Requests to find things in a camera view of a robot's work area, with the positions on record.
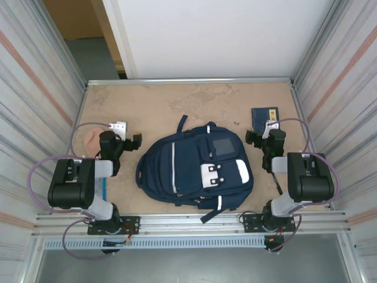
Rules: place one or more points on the pink fabric pencil case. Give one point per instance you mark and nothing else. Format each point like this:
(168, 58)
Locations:
(91, 141)

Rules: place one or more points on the dark blue book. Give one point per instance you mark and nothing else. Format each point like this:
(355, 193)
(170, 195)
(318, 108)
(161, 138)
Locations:
(259, 118)

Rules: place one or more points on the navy blue backpack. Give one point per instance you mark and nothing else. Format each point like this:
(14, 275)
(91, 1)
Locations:
(182, 165)

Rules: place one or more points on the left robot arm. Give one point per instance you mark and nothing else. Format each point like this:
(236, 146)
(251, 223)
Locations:
(70, 182)

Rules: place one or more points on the aluminium table side bar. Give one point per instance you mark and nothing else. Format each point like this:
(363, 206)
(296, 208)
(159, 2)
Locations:
(76, 123)
(305, 123)

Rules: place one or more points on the black pen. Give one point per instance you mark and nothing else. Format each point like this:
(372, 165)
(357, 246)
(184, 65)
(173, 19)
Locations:
(278, 185)

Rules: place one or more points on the aluminium table end bar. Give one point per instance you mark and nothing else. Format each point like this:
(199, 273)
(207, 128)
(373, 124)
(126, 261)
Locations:
(132, 81)

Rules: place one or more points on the brown wooden door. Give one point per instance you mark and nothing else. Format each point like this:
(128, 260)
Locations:
(76, 17)

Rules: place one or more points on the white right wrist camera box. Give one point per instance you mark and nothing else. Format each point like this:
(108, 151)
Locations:
(269, 126)

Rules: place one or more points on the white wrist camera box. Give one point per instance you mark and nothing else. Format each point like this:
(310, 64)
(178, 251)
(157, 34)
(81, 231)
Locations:
(269, 126)
(119, 127)

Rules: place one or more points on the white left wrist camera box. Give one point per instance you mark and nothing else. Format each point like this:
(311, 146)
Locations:
(119, 127)

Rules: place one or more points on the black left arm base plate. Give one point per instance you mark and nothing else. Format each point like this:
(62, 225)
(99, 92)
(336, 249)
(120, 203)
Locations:
(132, 221)

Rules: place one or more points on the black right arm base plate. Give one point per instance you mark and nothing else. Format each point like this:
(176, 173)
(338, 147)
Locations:
(250, 221)

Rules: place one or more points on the aluminium mounting rail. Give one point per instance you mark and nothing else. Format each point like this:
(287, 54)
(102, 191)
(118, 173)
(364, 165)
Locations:
(191, 224)

